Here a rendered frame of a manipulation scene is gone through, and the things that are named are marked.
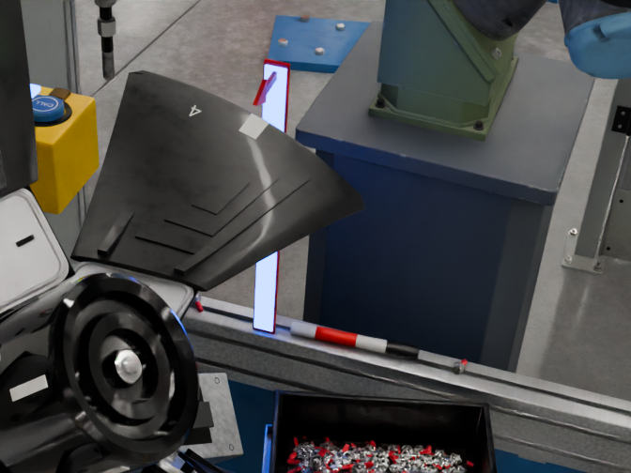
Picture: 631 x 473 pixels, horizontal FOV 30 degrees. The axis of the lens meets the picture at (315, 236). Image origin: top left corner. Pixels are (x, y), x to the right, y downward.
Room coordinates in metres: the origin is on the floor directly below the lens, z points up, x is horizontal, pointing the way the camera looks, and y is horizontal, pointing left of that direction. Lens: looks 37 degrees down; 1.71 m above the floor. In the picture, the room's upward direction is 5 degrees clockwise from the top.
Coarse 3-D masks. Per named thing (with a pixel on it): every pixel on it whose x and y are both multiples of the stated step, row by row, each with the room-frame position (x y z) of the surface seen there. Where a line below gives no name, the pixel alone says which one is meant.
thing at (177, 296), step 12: (84, 264) 0.64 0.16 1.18; (96, 264) 0.64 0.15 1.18; (72, 276) 0.62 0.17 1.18; (132, 276) 0.63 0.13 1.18; (144, 276) 0.63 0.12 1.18; (156, 288) 0.62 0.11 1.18; (168, 288) 0.62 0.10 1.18; (180, 288) 0.62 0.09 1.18; (168, 300) 0.61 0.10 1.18; (180, 300) 0.61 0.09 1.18; (180, 312) 0.60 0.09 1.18
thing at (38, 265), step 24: (24, 192) 0.58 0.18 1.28; (0, 216) 0.57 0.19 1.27; (24, 216) 0.57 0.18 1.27; (0, 240) 0.56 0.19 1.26; (48, 240) 0.56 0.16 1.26; (0, 264) 0.55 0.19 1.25; (24, 264) 0.55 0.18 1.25; (48, 264) 0.55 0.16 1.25; (0, 288) 0.54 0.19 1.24; (24, 288) 0.54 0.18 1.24; (48, 288) 0.54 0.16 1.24; (0, 312) 0.53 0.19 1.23
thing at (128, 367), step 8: (120, 352) 0.50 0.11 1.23; (128, 352) 0.51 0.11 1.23; (120, 360) 0.50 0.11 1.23; (128, 360) 0.50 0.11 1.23; (136, 360) 0.50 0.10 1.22; (120, 368) 0.49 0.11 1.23; (128, 368) 0.50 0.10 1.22; (136, 368) 0.50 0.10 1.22; (120, 376) 0.49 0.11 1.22; (128, 376) 0.49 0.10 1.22; (136, 376) 0.50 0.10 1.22
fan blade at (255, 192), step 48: (144, 96) 0.83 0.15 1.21; (192, 96) 0.85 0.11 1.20; (144, 144) 0.78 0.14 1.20; (192, 144) 0.79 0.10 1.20; (240, 144) 0.80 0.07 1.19; (288, 144) 0.83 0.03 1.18; (96, 192) 0.71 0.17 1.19; (144, 192) 0.72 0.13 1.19; (192, 192) 0.72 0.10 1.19; (240, 192) 0.74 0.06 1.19; (288, 192) 0.76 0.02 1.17; (336, 192) 0.79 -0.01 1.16; (96, 240) 0.66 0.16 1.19; (144, 240) 0.66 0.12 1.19; (192, 240) 0.67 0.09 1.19; (240, 240) 0.68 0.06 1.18; (288, 240) 0.70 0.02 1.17; (192, 288) 0.62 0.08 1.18
